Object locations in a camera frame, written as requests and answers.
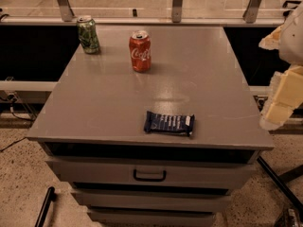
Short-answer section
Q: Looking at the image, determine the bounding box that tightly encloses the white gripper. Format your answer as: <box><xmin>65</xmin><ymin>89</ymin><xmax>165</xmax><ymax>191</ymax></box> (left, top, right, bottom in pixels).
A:
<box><xmin>258</xmin><ymin>4</ymin><xmax>303</xmax><ymax>131</ymax></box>

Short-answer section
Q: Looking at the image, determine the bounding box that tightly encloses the blue rxbar blueberry bar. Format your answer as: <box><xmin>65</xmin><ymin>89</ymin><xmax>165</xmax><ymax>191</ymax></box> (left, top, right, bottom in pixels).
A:
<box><xmin>144</xmin><ymin>111</ymin><xmax>195</xmax><ymax>137</ymax></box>

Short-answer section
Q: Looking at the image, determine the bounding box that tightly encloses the red coke can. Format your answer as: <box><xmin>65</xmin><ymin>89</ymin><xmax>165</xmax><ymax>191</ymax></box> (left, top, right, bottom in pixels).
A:
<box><xmin>129</xmin><ymin>30</ymin><xmax>152</xmax><ymax>73</ymax></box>

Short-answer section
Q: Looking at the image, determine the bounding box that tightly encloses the green soda can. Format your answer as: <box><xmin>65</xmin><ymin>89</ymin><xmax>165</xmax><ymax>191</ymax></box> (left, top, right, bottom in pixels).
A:
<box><xmin>77</xmin><ymin>15</ymin><xmax>100</xmax><ymax>54</ymax></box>

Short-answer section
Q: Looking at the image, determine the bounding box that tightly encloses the black stand leg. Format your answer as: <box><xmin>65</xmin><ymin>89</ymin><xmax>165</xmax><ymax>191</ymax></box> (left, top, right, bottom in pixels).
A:
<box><xmin>258</xmin><ymin>156</ymin><xmax>303</xmax><ymax>218</ymax></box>

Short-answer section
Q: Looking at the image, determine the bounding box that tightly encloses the grey drawer cabinet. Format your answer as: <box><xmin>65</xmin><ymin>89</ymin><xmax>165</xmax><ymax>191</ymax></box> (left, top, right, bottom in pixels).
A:
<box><xmin>28</xmin><ymin>26</ymin><xmax>273</xmax><ymax>227</ymax></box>

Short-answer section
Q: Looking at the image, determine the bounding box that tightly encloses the black bar on floor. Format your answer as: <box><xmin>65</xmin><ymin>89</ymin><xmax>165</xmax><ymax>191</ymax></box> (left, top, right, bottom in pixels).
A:
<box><xmin>34</xmin><ymin>186</ymin><xmax>56</xmax><ymax>227</ymax></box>

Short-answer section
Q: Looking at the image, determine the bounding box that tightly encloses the right metal railing bracket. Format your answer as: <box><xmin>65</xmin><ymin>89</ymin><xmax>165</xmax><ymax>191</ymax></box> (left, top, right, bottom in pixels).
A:
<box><xmin>242</xmin><ymin>0</ymin><xmax>262</xmax><ymax>24</ymax></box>

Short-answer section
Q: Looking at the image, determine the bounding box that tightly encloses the metal railing bracket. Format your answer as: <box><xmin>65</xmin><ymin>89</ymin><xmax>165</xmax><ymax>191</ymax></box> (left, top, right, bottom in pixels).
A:
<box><xmin>242</xmin><ymin>0</ymin><xmax>262</xmax><ymax>24</ymax></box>
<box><xmin>171</xmin><ymin>0</ymin><xmax>183</xmax><ymax>23</ymax></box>
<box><xmin>57</xmin><ymin>0</ymin><xmax>74</xmax><ymax>22</ymax></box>

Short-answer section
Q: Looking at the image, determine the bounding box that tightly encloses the middle metal railing bracket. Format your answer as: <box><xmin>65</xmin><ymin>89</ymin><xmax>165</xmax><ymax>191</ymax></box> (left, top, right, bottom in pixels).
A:
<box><xmin>171</xmin><ymin>0</ymin><xmax>183</xmax><ymax>23</ymax></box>

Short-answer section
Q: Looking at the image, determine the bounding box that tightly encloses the black drawer handle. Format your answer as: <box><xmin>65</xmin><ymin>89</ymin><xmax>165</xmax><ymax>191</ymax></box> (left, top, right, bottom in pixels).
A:
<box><xmin>133</xmin><ymin>169</ymin><xmax>167</xmax><ymax>183</ymax></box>

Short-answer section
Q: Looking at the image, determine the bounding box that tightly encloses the left metal railing bracket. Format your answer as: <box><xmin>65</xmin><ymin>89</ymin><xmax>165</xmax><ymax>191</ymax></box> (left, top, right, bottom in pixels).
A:
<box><xmin>57</xmin><ymin>0</ymin><xmax>74</xmax><ymax>22</ymax></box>

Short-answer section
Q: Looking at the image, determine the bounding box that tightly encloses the black cable on floor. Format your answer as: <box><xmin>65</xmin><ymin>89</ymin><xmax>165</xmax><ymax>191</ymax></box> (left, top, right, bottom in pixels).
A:
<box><xmin>0</xmin><ymin>92</ymin><xmax>36</xmax><ymax>153</ymax></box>

